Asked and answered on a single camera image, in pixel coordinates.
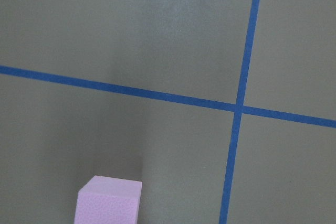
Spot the pink foam block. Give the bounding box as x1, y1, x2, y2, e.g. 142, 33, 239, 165
74, 175, 142, 224

